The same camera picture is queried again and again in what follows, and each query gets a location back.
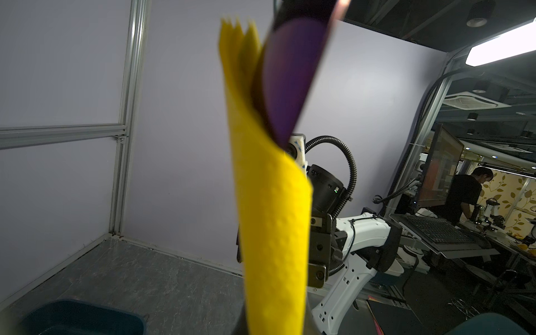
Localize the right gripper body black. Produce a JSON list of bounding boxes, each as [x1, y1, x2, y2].
[[308, 210, 348, 288]]

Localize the yellow paper napkin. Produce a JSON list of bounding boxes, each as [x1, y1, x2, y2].
[[219, 18, 312, 334]]

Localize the purple metal spoon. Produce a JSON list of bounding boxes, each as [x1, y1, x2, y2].
[[251, 0, 350, 149]]

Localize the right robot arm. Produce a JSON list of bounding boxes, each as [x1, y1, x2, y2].
[[303, 135, 402, 334]]

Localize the black keyboard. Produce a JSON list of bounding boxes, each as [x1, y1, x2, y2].
[[398, 215, 475, 244]]

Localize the person in black shirt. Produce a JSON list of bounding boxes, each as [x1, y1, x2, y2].
[[429, 167, 494, 225]]

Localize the black computer monitor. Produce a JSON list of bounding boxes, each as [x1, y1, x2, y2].
[[415, 124, 464, 208]]

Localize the teal plastic tray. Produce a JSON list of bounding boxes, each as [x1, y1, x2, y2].
[[18, 300, 147, 334]]

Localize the ceiling light strip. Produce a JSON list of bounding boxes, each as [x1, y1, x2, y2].
[[466, 20, 535, 67]]

